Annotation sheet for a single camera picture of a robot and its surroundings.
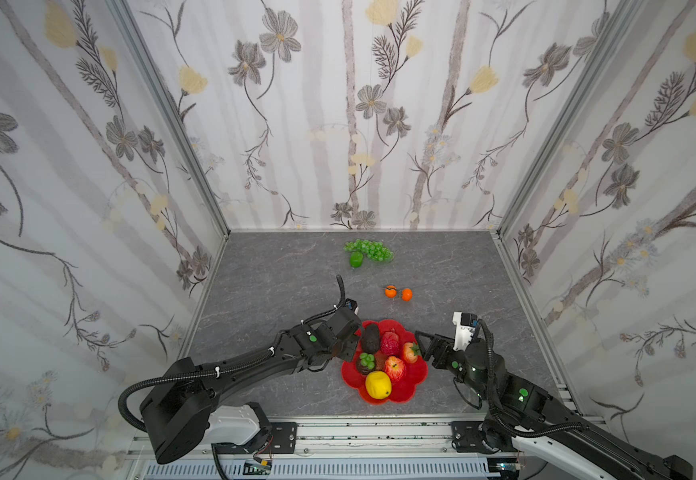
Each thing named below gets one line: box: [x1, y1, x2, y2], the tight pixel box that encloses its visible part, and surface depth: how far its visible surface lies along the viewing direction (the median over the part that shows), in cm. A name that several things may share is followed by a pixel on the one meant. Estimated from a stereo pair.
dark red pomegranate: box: [381, 331, 399, 356], surface depth 87 cm
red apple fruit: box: [384, 355, 404, 381], surface depth 82 cm
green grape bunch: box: [344, 239, 395, 262], surface depth 113 cm
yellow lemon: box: [365, 371, 393, 400], surface depth 79 cm
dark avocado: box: [363, 323, 380, 353], surface depth 88 cm
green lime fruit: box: [349, 251, 363, 268], surface depth 110 cm
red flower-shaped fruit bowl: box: [341, 319, 428, 405], surface depth 83 cm
